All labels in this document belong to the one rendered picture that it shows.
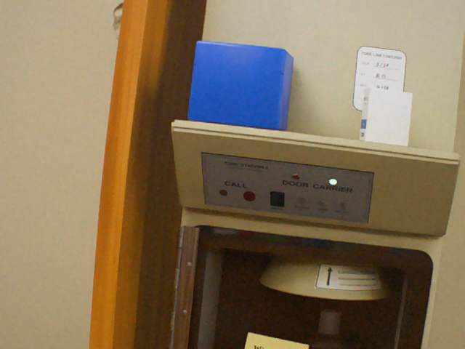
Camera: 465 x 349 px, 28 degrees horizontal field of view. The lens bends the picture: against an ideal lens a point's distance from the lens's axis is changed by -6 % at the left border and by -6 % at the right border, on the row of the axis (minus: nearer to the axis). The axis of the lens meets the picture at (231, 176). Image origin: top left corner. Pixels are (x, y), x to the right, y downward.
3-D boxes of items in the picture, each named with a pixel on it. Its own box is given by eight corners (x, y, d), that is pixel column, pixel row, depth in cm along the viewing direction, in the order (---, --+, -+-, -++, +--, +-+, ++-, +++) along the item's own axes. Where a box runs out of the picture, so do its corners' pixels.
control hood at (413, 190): (181, 204, 117) (189, 121, 116) (445, 235, 112) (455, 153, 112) (160, 211, 106) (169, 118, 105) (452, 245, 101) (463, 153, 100)
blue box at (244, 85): (203, 122, 115) (211, 48, 115) (286, 131, 114) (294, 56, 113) (186, 120, 105) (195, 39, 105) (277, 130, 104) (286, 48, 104)
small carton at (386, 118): (359, 140, 110) (364, 89, 109) (400, 145, 110) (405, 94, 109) (364, 141, 105) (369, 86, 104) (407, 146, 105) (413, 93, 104)
